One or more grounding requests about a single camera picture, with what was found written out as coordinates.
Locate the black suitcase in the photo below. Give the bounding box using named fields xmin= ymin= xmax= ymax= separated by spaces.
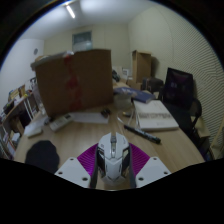
xmin=141 ymin=77 xmax=164 ymax=94

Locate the flat white remote control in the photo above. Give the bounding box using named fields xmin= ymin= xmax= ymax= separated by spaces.
xmin=25 ymin=127 xmax=44 ymax=139

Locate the blue book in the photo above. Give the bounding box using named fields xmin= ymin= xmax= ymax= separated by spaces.
xmin=113 ymin=86 xmax=157 ymax=104

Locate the black round mouse pad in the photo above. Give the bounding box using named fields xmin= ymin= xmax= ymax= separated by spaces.
xmin=24 ymin=140 xmax=61 ymax=174

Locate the clear plastic jar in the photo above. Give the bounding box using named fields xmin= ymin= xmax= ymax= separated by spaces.
xmin=32 ymin=88 xmax=46 ymax=116

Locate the tall open cardboard box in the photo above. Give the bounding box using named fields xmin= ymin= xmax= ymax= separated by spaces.
xmin=131 ymin=49 xmax=153 ymax=84

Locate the large brown cardboard box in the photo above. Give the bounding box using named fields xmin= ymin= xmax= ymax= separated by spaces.
xmin=34 ymin=49 xmax=115 ymax=118

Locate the open white book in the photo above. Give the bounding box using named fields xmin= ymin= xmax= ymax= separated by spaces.
xmin=133 ymin=99 xmax=180 ymax=132

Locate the grey paper stack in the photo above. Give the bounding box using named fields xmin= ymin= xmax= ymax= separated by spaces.
xmin=30 ymin=50 xmax=74 ymax=70

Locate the ceiling tube light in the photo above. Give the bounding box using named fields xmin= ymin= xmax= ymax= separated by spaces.
xmin=64 ymin=3 xmax=77 ymax=20

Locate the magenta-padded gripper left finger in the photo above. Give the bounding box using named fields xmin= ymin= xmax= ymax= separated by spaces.
xmin=54 ymin=143 xmax=101 ymax=190

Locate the black office chair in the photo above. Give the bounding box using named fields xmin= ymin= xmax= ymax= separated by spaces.
xmin=159 ymin=67 xmax=204 ymax=148

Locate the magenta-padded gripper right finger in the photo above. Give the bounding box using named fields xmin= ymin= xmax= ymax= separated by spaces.
xmin=127 ymin=143 xmax=172 ymax=189

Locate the grey door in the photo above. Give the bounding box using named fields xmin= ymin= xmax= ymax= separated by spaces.
xmin=71 ymin=30 xmax=93 ymax=53

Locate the white and black computer mouse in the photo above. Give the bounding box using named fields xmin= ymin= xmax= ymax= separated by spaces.
xmin=94 ymin=131 xmax=132 ymax=185

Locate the white paper sheet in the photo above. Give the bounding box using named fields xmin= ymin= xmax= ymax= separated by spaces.
xmin=23 ymin=116 xmax=51 ymax=134
xmin=69 ymin=111 xmax=110 ymax=125

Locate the cluttered wooden side desk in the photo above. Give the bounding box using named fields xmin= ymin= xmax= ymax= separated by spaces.
xmin=0 ymin=84 xmax=38 ymax=134

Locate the small black clip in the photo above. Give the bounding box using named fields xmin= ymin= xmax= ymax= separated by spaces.
xmin=100 ymin=108 xmax=111 ymax=118

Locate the black marker pen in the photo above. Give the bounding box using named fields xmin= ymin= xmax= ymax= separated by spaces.
xmin=123 ymin=124 xmax=162 ymax=145

